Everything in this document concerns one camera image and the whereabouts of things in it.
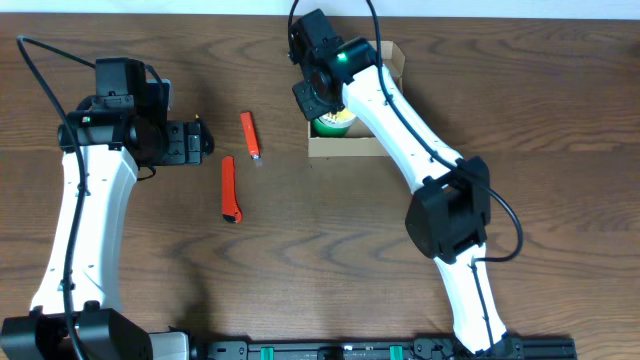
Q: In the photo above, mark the green tape roll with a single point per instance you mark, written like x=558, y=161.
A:
x=331, y=127

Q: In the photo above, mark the black correction tape dispenser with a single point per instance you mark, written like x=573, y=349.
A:
x=207, y=143

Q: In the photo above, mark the yellow sticky note pad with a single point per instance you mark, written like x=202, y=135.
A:
x=340, y=117

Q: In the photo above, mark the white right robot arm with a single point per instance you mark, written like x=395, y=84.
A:
x=450, y=205

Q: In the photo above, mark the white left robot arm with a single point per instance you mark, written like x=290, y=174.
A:
x=76, y=312

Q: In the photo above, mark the orange stapler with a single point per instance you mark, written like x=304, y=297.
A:
x=250, y=135

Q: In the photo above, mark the open cardboard box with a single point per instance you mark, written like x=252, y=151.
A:
x=358, y=140

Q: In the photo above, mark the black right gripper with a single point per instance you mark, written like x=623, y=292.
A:
x=306, y=100

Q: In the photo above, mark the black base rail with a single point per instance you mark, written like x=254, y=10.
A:
x=423, y=348

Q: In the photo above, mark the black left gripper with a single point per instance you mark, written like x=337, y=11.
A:
x=193, y=143

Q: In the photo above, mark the orange utility knife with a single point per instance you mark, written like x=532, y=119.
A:
x=231, y=211

